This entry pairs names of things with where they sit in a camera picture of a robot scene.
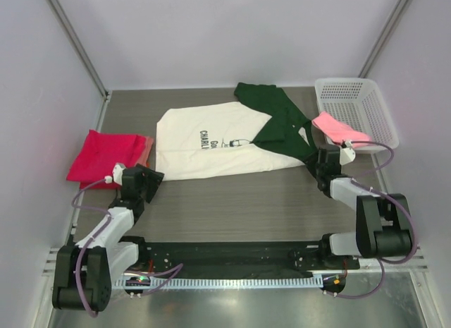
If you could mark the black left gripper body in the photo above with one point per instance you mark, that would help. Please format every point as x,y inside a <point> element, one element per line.
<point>141,194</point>

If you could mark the white and green t shirt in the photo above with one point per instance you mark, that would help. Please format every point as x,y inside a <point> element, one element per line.
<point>262,130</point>

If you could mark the pink t shirt in basket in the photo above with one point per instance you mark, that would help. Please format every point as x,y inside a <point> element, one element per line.
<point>339,132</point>

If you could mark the folded salmon t shirt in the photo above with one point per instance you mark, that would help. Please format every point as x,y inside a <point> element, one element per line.
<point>144,156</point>

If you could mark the right aluminium corner post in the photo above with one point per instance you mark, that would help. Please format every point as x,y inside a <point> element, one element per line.
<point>394,18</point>

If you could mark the white perforated plastic basket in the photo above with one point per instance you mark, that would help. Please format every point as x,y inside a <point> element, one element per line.
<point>359,103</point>

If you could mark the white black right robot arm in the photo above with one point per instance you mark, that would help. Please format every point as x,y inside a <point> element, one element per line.
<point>383,224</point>

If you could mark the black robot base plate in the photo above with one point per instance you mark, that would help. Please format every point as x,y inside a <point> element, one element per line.
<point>299,256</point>

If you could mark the left aluminium corner post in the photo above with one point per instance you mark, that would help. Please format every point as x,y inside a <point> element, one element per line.
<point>74,40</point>

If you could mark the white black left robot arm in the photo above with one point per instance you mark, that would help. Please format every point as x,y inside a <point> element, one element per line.
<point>86,270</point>

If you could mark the aluminium corner post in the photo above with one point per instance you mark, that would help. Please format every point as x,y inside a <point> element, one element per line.
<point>74,40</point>
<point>394,18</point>

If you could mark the folded magenta t shirt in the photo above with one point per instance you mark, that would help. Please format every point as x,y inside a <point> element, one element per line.
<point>101,152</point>

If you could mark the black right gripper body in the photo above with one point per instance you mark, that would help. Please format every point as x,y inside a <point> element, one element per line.
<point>314,166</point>

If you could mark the white slotted cable duct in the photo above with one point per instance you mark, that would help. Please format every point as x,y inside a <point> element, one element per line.
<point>143,283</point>

